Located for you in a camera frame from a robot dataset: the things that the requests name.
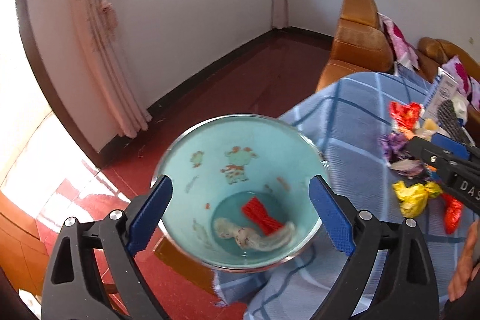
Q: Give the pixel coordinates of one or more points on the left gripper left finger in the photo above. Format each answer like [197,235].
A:
[73,287]

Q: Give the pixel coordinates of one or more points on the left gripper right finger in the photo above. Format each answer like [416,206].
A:
[407,288]

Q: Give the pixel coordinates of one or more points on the yellow plastic bag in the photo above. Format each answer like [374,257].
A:
[414,199]

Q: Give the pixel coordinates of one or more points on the purple wrapper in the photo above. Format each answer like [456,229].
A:
[394,147]

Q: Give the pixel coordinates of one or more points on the small red wrapper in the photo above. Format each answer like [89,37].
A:
[405,116]

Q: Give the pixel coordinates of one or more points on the white plastic bag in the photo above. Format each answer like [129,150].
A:
[249,238]

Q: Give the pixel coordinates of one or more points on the red foam net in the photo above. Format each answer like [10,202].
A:
[256,212]

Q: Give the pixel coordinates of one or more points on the yellow sponge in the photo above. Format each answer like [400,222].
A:
[428,129]

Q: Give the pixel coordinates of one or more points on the black foam net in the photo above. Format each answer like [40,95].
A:
[449,122]

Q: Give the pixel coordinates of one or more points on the light blue trash bin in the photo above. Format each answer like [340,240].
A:
[217,166]

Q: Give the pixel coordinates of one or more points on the person's right hand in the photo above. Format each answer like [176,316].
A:
[465,271]

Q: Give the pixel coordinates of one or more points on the white milk carton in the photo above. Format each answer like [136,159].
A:
[442,89]

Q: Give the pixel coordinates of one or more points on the pink floral pillow left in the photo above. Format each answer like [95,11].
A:
[468,87]

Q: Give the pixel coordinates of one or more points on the blue plaid tablecloth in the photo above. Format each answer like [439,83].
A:
[345,121]

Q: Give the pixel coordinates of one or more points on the brown leather sofa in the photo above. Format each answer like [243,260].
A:
[436,53]

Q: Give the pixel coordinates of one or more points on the wooden chair under bin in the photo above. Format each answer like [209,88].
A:
[201,276]

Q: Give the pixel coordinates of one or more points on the pink floral pillow on armchair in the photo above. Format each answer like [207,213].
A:
[404,52]

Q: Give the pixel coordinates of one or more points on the brown leather armchair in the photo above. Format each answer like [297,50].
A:
[359,44]

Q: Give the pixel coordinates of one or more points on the pink curtain left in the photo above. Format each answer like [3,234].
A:
[95,22]

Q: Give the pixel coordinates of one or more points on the wooden door frame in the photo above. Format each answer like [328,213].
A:
[47,88]

